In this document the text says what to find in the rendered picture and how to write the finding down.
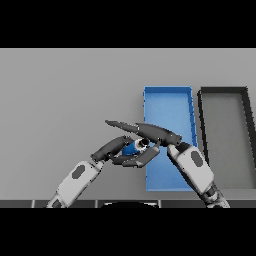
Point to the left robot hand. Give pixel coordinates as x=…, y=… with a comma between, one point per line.
x=113, y=148

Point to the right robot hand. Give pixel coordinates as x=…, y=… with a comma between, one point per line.
x=151, y=132

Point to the blue pipe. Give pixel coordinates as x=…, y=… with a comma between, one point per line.
x=135, y=146

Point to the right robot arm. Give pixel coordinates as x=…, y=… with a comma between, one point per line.
x=195, y=170

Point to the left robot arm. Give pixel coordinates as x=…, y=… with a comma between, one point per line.
x=74, y=180

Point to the blue bin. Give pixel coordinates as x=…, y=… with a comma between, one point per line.
x=168, y=110

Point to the dark grey bin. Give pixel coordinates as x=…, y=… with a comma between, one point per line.
x=226, y=136

